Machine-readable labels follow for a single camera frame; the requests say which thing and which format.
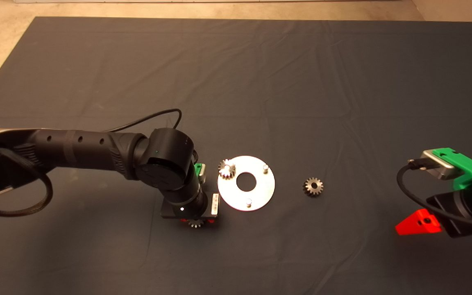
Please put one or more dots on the dark grey table cloth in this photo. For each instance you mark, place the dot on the dark grey table cloth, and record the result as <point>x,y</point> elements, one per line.
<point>301,82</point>

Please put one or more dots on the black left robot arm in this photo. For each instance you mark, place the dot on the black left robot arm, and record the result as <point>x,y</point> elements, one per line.
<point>84,147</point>

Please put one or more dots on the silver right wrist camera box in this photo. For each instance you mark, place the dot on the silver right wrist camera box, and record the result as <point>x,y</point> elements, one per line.
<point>441,166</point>

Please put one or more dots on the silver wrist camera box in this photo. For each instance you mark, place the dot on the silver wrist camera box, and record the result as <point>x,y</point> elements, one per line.
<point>202,174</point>
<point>441,166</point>

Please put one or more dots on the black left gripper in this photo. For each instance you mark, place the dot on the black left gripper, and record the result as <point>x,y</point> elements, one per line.
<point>213,207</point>

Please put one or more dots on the green right camera mount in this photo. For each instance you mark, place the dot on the green right camera mount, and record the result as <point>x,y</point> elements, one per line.
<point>469,168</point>

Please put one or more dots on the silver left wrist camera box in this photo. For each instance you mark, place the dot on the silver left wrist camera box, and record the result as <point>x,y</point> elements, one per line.
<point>202,174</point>

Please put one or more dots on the round metal carrier plate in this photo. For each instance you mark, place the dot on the round metal carrier plate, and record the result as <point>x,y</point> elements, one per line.
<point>260,196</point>

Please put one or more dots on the small steel planetary gear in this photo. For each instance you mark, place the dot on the small steel planetary gear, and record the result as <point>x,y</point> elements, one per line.
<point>196,225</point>
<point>223,174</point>
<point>307,191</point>

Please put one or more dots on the green left camera mount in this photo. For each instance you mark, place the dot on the green left camera mount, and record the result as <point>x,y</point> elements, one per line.
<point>197,167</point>

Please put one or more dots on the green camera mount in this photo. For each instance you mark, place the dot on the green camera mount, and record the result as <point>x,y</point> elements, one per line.
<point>469,168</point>
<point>197,167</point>

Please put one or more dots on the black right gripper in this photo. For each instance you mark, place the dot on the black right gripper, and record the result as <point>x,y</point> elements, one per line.
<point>449,215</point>

